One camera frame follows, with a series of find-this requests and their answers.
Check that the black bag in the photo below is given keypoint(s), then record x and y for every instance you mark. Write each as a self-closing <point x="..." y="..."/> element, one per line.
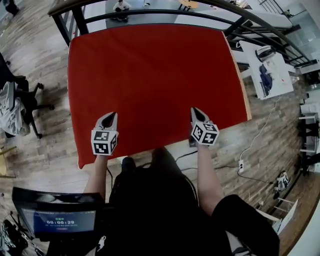
<point x="10" y="240"/>

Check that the grey garment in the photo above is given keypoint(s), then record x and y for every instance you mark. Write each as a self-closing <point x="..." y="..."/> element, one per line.
<point x="12" y="112"/>

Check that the red tablecloth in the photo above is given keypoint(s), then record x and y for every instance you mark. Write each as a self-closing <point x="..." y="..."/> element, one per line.
<point x="150" y="75"/>

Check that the dark blue cloth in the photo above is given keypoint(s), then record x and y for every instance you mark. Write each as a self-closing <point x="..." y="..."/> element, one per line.
<point x="265" y="77"/>

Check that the yellow wooden stool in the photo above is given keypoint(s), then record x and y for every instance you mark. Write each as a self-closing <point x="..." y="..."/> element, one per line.
<point x="2" y="165"/>

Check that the person's black shirt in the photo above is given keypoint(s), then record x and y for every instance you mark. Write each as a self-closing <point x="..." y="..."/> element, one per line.
<point x="155" y="212"/>

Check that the person's left forearm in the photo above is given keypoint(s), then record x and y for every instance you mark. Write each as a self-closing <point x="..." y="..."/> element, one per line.
<point x="97" y="175"/>

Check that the white table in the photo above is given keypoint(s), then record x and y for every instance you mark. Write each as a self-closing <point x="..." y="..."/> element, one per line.
<point x="280" y="80"/>

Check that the black monitor screen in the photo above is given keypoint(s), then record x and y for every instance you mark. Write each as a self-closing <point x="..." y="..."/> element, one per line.
<point x="62" y="220"/>

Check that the white rack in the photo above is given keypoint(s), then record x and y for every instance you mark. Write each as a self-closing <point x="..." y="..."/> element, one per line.
<point x="287" y="217"/>

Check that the black office chair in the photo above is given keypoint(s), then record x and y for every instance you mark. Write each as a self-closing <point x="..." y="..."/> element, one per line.
<point x="27" y="100"/>

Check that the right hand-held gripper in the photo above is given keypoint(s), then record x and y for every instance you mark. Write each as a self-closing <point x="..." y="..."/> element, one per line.
<point x="205" y="133"/>

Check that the white power strip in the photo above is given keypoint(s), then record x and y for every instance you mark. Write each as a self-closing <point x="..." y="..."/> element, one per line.
<point x="241" y="166"/>

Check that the person's right forearm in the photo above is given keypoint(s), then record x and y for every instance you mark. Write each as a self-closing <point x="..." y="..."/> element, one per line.
<point x="208" y="180"/>

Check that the black and white sneakers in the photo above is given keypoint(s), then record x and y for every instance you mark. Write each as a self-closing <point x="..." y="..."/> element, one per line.
<point x="283" y="183"/>

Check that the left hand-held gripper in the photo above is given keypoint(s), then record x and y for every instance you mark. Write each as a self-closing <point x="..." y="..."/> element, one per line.
<point x="103" y="142"/>

